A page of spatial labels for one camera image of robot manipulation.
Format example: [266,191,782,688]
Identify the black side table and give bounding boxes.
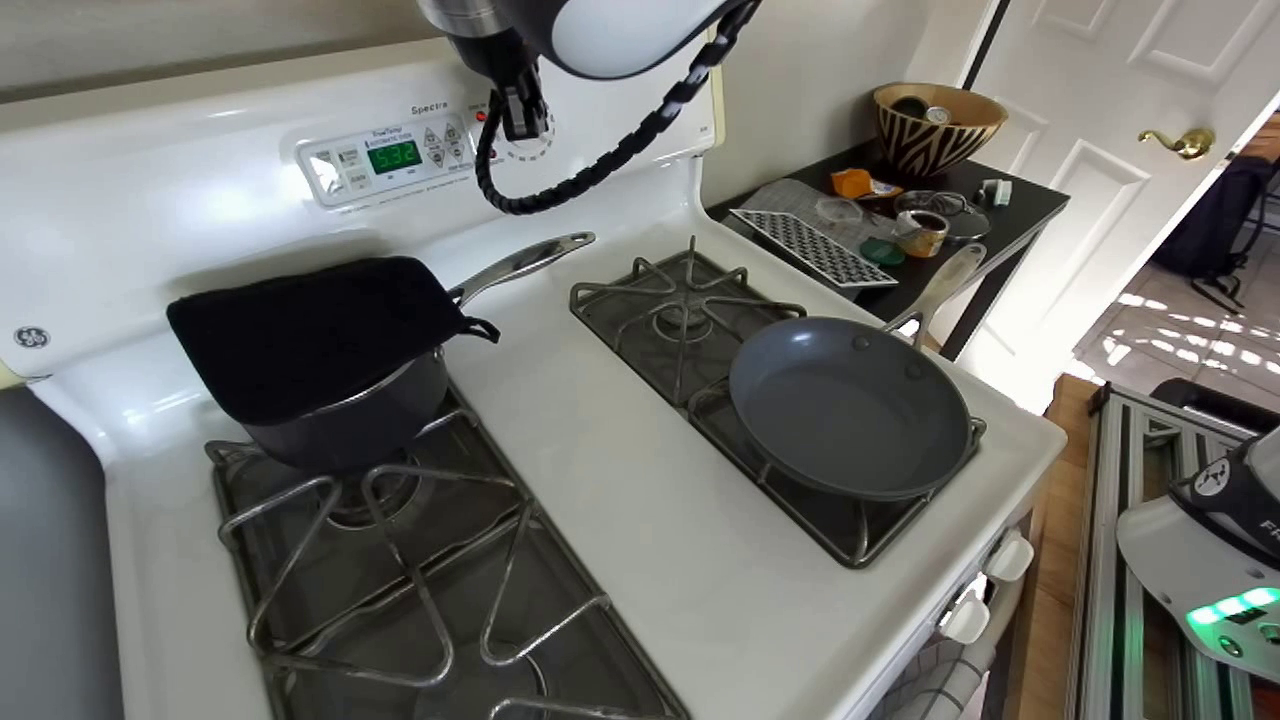
[702,140,1076,363]

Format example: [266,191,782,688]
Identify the small orange object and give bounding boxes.
[827,163,896,206]

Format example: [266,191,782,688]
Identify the oven keypad green display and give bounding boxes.
[293,109,479,211]

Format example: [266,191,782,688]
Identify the steel burner grate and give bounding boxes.
[201,383,691,720]
[566,237,993,570]

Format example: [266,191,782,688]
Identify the white gas stove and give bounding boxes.
[0,0,1073,720]

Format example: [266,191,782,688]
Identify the black white checkerboard board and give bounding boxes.
[728,202,905,290]

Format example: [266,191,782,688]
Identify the grey nonstick frying pan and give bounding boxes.
[725,240,993,507]

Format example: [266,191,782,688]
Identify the robot arm with cable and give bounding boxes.
[471,0,766,221]

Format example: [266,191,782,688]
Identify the white burner control knob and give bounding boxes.
[936,580,994,646]
[980,528,1040,582]

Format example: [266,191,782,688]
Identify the white panel door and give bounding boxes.
[917,0,1280,414]

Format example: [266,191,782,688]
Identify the aluminium frame rails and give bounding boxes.
[1073,374,1280,720]

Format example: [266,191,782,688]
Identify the woven patterned basket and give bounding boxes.
[869,79,1010,189]

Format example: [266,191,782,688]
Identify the wooden board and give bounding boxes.
[1014,370,1112,720]

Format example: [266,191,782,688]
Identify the black chair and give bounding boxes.
[1153,151,1280,317]

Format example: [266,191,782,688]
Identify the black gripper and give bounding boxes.
[453,26,554,142]

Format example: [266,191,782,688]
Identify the brass door handle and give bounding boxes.
[1135,122,1218,163]

